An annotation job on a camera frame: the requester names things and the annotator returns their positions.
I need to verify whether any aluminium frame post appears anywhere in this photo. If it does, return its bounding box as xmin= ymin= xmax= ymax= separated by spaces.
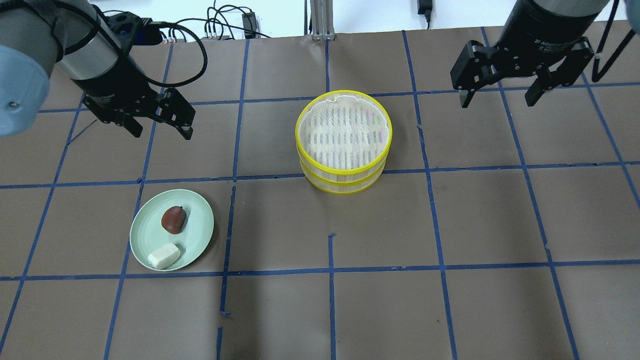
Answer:
xmin=310 ymin=0 xmax=336 ymax=41

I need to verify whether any yellow steamer layer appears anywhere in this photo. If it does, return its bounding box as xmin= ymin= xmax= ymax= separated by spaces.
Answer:
xmin=299 ymin=160 xmax=386 ymax=195
xmin=294 ymin=89 xmax=394 ymax=176

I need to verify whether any black cable bundle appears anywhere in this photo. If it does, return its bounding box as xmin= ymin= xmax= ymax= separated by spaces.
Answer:
xmin=165 ymin=0 xmax=273 ymax=42

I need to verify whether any black power adapter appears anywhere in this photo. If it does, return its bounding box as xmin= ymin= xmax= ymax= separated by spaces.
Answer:
xmin=242 ymin=11 xmax=258 ymax=38

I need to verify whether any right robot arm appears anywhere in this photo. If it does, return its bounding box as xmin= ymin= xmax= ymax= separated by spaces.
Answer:
xmin=450 ymin=0 xmax=640 ymax=109

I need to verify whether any white bun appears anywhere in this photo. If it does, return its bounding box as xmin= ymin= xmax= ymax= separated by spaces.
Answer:
xmin=147 ymin=243 xmax=182 ymax=271

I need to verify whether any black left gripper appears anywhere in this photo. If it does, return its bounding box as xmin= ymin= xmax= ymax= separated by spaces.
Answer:
xmin=81 ymin=70 xmax=196 ymax=141

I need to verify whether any dark red bun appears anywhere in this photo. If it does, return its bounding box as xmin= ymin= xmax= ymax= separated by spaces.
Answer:
xmin=161 ymin=205 xmax=188 ymax=235

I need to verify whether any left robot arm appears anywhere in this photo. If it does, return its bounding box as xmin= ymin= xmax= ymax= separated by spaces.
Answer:
xmin=0 ymin=0 xmax=208 ymax=141

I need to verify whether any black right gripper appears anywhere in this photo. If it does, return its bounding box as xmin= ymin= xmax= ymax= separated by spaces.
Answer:
xmin=450 ymin=36 xmax=595 ymax=109

